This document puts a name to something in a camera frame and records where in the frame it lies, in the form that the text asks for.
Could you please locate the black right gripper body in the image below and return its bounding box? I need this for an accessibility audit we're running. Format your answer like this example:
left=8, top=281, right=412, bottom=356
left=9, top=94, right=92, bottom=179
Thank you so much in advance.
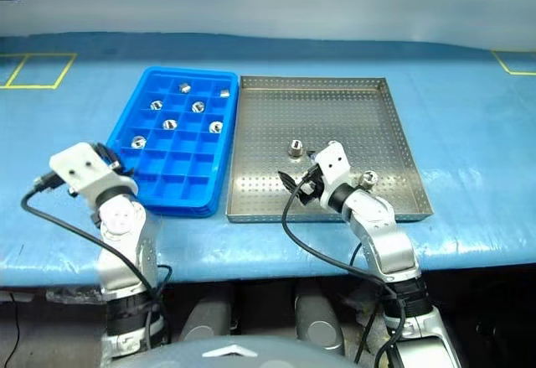
left=297, top=165, right=327, bottom=209

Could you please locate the metal nut near right edge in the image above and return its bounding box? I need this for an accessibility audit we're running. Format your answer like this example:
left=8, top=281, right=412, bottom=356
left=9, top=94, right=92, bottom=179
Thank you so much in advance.
left=358, top=169, right=379, bottom=191

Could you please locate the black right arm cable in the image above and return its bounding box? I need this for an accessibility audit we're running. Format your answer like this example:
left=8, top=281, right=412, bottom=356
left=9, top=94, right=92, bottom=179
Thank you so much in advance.
left=281, top=166, right=407, bottom=365

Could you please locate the blue plastic table cover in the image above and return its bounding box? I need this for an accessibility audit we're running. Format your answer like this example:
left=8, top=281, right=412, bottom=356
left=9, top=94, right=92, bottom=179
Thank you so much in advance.
left=0, top=31, right=536, bottom=290

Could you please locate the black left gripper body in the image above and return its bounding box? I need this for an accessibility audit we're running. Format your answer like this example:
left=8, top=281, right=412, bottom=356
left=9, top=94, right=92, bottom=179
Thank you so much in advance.
left=94, top=143, right=126, bottom=175

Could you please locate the grey rounded robot leg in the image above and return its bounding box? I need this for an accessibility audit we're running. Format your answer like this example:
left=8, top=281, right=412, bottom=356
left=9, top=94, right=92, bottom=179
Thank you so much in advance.
left=294, top=290, right=347, bottom=357
left=179, top=296, right=234, bottom=344

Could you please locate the grey robot torso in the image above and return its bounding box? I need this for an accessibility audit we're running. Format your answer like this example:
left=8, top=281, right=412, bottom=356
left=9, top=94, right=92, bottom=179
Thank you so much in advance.
left=106, top=334, right=357, bottom=368

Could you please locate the metal nut on metal tray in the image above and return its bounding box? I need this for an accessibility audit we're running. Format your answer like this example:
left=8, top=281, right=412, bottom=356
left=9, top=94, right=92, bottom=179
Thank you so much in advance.
left=287, top=139, right=306, bottom=160

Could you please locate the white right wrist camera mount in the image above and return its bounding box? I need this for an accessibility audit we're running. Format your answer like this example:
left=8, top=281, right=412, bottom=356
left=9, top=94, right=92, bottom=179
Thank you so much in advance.
left=312, top=140, right=353, bottom=212

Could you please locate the perforated steel tray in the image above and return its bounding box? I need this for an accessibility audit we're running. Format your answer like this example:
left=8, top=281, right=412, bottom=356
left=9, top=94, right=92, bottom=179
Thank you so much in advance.
left=225, top=75, right=435, bottom=224

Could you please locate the blue compartment tray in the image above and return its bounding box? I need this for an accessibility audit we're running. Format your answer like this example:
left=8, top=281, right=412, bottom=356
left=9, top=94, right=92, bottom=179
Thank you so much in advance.
left=106, top=65, right=240, bottom=219

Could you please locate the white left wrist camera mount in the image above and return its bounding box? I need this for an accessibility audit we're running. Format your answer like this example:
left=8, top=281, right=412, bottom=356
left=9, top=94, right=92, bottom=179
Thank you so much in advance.
left=49, top=142, right=138, bottom=208

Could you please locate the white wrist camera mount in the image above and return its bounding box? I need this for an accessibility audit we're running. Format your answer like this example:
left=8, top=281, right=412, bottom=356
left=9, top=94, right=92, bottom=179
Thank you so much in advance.
left=49, top=142, right=138, bottom=208
left=312, top=140, right=353, bottom=212

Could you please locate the thin black floor cable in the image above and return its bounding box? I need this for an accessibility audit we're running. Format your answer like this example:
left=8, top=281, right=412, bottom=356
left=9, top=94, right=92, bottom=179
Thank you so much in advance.
left=3, top=291, right=21, bottom=368

